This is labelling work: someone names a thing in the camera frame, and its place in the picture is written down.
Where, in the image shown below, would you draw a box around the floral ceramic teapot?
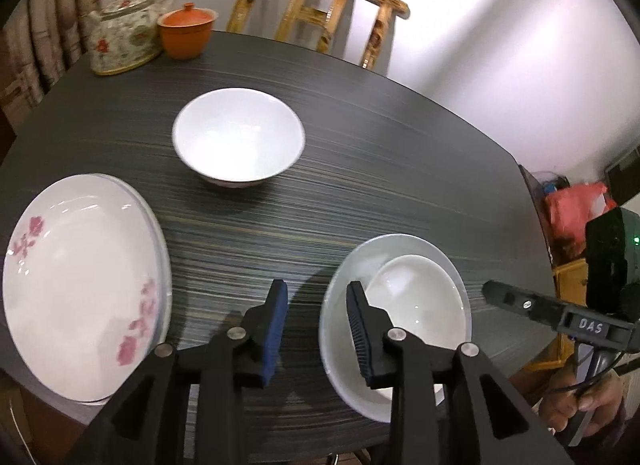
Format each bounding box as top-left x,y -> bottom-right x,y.
82,0 -> 186,77

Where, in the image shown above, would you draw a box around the wooden chair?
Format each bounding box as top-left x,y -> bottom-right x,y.
227,0 -> 410,71

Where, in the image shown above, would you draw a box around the red plastic bag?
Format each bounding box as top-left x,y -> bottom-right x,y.
544,181 -> 619,258

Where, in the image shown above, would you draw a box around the wooden cabinet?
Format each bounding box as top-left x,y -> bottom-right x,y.
551,259 -> 594,374

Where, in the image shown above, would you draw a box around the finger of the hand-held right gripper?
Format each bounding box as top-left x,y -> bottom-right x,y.
482,279 -> 570,332

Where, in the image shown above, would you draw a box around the small white pink-flower plate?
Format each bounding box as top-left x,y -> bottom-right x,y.
2,173 -> 168,403

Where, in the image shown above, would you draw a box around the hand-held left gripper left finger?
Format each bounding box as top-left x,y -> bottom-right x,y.
65,279 -> 289,465

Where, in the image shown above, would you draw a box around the black cable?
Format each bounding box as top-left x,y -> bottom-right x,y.
549,337 -> 640,398

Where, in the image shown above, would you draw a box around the black box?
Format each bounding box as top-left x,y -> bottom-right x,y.
604,149 -> 640,206

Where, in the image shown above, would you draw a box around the orange lidded cup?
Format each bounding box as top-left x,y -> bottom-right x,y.
158,3 -> 219,61

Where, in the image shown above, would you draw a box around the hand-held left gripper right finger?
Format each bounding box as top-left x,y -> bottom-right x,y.
346,281 -> 576,465

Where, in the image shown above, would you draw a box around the person's right hand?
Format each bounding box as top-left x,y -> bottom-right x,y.
538,369 -> 627,450

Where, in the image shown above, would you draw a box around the beige patterned curtain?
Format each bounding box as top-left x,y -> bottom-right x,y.
0,0 -> 103,113

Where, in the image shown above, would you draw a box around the small pink patterned bowl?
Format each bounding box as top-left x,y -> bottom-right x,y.
172,88 -> 306,190

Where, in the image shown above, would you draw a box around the large white bowl pink flowers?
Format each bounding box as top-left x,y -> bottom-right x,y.
318,233 -> 472,424

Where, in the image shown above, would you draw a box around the large blue-rimmed pink-flower plate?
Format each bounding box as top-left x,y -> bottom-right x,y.
107,175 -> 175,348

